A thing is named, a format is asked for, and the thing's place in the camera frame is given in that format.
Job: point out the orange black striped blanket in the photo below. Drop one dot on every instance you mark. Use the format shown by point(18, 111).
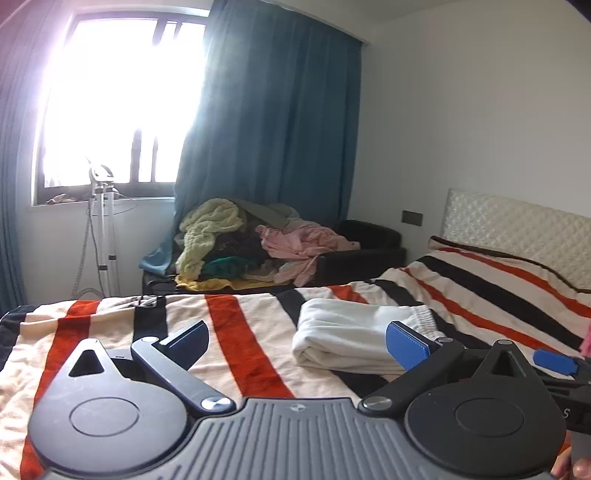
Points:
point(258, 332)

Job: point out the yellow-green fuzzy blanket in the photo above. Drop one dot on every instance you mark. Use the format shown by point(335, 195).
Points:
point(207, 230)

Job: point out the olive green garment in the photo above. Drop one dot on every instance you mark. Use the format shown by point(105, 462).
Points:
point(268, 212)

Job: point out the person's right hand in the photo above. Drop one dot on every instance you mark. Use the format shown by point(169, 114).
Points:
point(563, 468)

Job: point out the pink garment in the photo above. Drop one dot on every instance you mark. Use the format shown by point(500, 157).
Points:
point(295, 244)

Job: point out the teal green garment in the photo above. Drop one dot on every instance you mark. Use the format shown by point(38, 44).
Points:
point(226, 267)

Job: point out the grey wall socket panel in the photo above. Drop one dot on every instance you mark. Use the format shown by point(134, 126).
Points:
point(412, 218)

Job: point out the white quilted headboard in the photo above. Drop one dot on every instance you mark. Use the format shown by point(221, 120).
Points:
point(517, 221)

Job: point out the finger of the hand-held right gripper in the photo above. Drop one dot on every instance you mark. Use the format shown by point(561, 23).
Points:
point(554, 361)

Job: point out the dark patterned garment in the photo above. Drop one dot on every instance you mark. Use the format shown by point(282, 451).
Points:
point(240, 244)

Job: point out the blue curtain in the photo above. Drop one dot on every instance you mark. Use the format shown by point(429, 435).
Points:
point(277, 115)
point(9, 230)

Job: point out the white pants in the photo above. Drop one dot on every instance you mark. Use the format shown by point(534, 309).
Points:
point(341, 332)

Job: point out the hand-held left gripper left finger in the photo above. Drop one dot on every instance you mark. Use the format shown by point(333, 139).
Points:
point(187, 344)

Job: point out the white garment steamer stand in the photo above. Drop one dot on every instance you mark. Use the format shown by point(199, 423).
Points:
point(107, 240)

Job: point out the barred window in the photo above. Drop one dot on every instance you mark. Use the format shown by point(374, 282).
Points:
point(115, 92)

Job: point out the black sofa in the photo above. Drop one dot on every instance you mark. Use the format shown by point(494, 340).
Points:
point(369, 258)

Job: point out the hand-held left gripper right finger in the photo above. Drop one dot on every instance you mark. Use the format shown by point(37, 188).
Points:
point(408, 344)

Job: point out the yellow cloth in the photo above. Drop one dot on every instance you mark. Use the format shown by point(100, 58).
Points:
point(207, 285)

